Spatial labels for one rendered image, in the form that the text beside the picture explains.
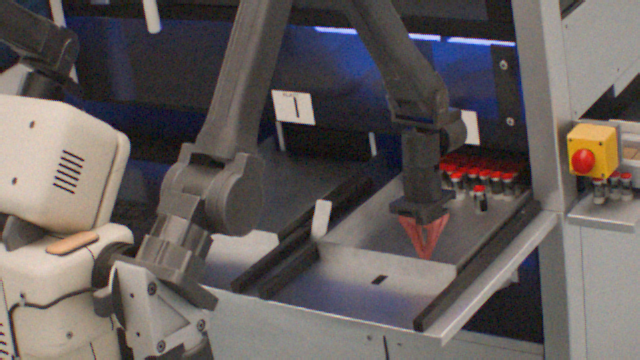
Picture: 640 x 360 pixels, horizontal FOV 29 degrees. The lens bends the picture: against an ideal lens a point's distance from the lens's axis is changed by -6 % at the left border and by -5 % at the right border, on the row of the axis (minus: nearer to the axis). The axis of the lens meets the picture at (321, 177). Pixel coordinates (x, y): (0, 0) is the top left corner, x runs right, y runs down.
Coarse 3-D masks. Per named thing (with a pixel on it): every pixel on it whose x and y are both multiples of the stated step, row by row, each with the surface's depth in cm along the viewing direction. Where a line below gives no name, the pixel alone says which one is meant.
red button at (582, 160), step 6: (576, 150) 205; (582, 150) 204; (576, 156) 204; (582, 156) 203; (588, 156) 203; (576, 162) 204; (582, 162) 203; (588, 162) 203; (594, 162) 204; (576, 168) 205; (582, 168) 204; (588, 168) 203; (582, 174) 205
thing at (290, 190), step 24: (264, 144) 254; (264, 168) 250; (288, 168) 249; (312, 168) 247; (336, 168) 245; (360, 168) 236; (384, 168) 242; (264, 192) 241; (288, 192) 239; (312, 192) 237; (336, 192) 230; (264, 216) 232; (288, 216) 230; (312, 216) 225; (240, 240) 223; (264, 240) 220
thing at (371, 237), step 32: (384, 192) 227; (352, 224) 220; (384, 224) 222; (448, 224) 218; (480, 224) 216; (320, 256) 214; (352, 256) 210; (384, 256) 206; (416, 256) 210; (448, 256) 208
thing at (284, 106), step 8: (272, 96) 240; (280, 96) 239; (288, 96) 238; (296, 96) 237; (304, 96) 236; (280, 104) 240; (288, 104) 239; (304, 104) 237; (280, 112) 241; (288, 112) 240; (304, 112) 238; (312, 112) 237; (280, 120) 242; (288, 120) 241; (296, 120) 240; (304, 120) 239; (312, 120) 237
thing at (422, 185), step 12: (408, 168) 196; (420, 168) 195; (432, 168) 195; (408, 180) 196; (420, 180) 195; (432, 180) 196; (408, 192) 197; (420, 192) 196; (432, 192) 196; (444, 192) 201; (396, 204) 197; (408, 204) 196; (420, 204) 196; (432, 204) 196; (420, 216) 194
